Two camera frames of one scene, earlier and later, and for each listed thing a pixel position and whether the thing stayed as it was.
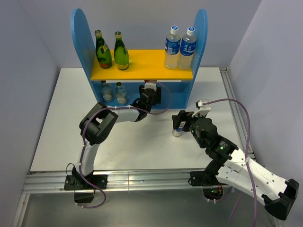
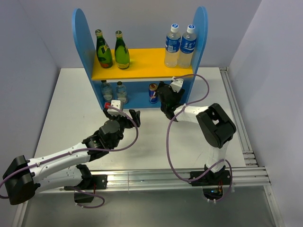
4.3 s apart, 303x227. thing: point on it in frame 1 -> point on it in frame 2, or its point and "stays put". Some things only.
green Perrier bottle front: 120,53 stays put
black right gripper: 182,116 -> 179,96
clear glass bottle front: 120,94 stays put
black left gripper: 157,96 -> 129,123
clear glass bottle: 106,92 stays put
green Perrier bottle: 103,53 stays put
